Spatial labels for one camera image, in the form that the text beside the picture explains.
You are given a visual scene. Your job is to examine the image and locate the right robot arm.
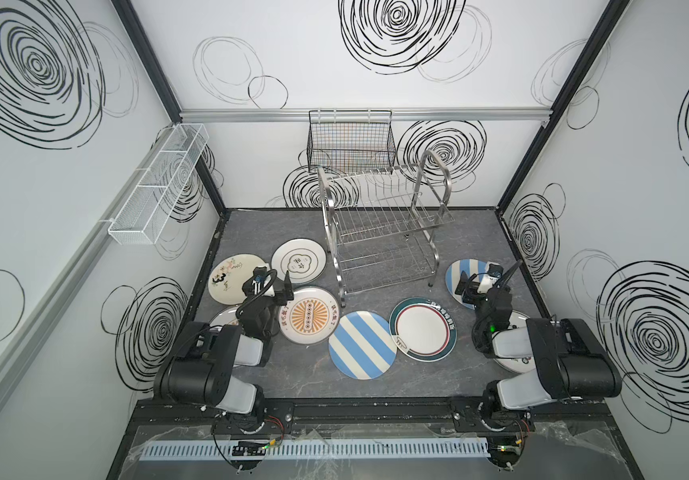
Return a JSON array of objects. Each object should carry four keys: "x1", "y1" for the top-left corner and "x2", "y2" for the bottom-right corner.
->
[{"x1": 454, "y1": 269, "x2": 622, "y2": 420}]

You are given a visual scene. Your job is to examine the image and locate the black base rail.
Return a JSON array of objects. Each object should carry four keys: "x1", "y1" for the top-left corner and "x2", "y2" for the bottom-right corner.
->
[{"x1": 126, "y1": 396, "x2": 612, "y2": 434}]

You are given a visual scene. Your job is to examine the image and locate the cream floral plate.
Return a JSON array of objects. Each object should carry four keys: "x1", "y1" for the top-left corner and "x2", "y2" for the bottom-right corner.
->
[{"x1": 208, "y1": 254, "x2": 268, "y2": 306}]

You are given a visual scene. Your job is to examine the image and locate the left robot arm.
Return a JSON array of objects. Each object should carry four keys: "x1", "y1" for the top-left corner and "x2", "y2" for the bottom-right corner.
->
[{"x1": 154, "y1": 267, "x2": 294, "y2": 419}]

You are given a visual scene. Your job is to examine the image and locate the orange sunburst plate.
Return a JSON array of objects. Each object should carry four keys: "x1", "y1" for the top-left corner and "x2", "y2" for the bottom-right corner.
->
[
  {"x1": 210, "y1": 306, "x2": 240, "y2": 329},
  {"x1": 276, "y1": 286, "x2": 340, "y2": 345}
]

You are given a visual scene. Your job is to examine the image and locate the stainless steel dish rack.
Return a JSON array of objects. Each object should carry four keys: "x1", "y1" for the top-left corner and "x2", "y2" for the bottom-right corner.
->
[{"x1": 316, "y1": 149, "x2": 452, "y2": 306}]

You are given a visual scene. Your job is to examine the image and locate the white plate red characters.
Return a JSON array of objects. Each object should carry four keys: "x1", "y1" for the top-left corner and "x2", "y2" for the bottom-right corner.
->
[{"x1": 491, "y1": 311, "x2": 535, "y2": 374}]

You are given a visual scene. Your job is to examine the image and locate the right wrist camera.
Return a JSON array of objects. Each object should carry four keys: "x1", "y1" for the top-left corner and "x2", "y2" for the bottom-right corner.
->
[{"x1": 473, "y1": 273, "x2": 499, "y2": 295}]

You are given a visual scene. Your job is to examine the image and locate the white plate green clover outline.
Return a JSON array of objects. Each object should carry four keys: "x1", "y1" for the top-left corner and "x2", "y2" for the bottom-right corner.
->
[{"x1": 270, "y1": 238, "x2": 328, "y2": 285}]

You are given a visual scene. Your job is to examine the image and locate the blue white striped plate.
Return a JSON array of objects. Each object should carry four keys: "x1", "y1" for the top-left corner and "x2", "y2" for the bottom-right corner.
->
[{"x1": 328, "y1": 311, "x2": 397, "y2": 380}]

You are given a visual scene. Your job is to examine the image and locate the white slotted cable duct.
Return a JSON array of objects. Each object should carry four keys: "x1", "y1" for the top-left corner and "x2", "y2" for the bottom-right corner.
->
[{"x1": 138, "y1": 438, "x2": 490, "y2": 461}]

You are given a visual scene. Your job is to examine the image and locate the white wire wall shelf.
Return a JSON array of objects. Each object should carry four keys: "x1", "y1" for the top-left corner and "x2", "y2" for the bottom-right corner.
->
[{"x1": 108, "y1": 123, "x2": 208, "y2": 245}]

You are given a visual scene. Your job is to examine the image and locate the far blue striped plate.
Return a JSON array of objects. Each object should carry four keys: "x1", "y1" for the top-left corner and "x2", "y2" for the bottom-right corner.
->
[{"x1": 445, "y1": 259, "x2": 504, "y2": 310}]

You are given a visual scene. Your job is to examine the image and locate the green red rimmed white plate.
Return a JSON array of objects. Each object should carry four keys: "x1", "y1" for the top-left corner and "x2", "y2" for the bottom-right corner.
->
[{"x1": 389, "y1": 297, "x2": 458, "y2": 363}]

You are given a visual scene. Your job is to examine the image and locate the black wire basket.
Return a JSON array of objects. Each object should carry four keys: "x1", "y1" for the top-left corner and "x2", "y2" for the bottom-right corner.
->
[{"x1": 306, "y1": 109, "x2": 397, "y2": 174}]

